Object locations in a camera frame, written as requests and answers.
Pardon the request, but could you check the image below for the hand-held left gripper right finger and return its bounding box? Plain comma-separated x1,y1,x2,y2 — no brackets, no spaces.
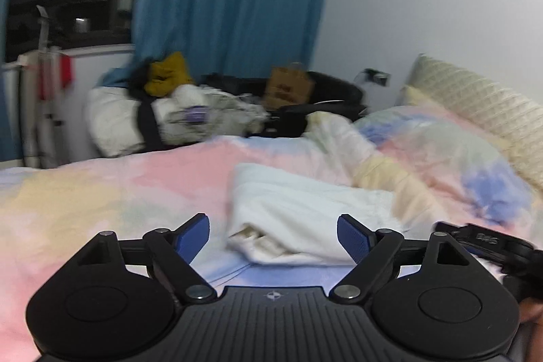
329,213,471,305

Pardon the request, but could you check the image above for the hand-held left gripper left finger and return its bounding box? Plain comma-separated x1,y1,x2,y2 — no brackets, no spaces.
76,213,217,305

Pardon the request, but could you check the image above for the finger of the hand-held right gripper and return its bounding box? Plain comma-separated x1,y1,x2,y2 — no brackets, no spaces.
435,220,466,240

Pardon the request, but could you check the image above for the white sweater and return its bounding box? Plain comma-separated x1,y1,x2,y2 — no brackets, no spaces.
227,163,408,265

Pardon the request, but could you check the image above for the pile of pale clothes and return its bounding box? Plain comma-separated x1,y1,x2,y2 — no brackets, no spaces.
153,84,272,146

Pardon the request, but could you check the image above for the person's right hand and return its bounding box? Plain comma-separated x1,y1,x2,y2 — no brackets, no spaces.
520,298,543,324

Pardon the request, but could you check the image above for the pastel tie-dye duvet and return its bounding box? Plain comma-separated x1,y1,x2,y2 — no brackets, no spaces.
305,97,535,227

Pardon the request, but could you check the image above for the pastel tie-dye bed sheet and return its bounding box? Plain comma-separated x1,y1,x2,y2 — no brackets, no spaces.
0,135,543,362

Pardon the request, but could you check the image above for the black garment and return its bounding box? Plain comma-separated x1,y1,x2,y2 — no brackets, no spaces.
129,57,164,153

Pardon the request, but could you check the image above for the white pillow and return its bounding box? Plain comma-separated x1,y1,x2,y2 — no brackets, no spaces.
85,86,147,158

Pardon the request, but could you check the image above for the black chair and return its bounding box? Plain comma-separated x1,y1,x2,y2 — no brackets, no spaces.
199,70,368,138

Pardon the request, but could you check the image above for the mustard yellow garment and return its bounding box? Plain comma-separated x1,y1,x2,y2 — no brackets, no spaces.
144,52,196,97

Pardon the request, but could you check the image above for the brown paper bag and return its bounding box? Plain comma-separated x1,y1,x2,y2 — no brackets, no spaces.
263,63,312,110

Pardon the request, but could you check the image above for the red cloth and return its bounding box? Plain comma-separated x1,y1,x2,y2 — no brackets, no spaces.
38,54,75,100

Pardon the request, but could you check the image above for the silver tripod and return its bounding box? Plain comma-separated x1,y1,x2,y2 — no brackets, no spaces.
17,5,75,170

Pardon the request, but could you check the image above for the wall socket with charger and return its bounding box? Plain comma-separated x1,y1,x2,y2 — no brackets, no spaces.
362,68,391,87

